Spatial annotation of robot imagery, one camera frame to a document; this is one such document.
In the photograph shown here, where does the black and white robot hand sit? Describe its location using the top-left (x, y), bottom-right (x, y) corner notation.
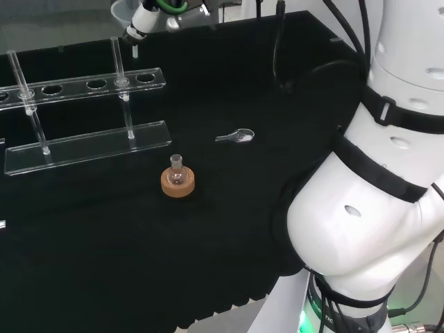
top-left (123, 0), bottom-right (216, 46)

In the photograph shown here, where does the translucent plastic funnel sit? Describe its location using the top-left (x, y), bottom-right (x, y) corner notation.
top-left (110, 0), bottom-right (139, 58)

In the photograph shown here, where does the clear funnel stand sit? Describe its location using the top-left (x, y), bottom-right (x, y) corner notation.
top-left (0, 36), bottom-right (173, 178)

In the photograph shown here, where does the small round-bottom glass flask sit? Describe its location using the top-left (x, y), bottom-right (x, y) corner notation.
top-left (166, 154), bottom-right (189, 186)

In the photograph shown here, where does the black cloth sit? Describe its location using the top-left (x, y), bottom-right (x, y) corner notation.
top-left (0, 10), bottom-right (368, 330)

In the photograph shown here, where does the cork ring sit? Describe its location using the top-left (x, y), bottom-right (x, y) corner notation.
top-left (160, 166), bottom-right (196, 199)

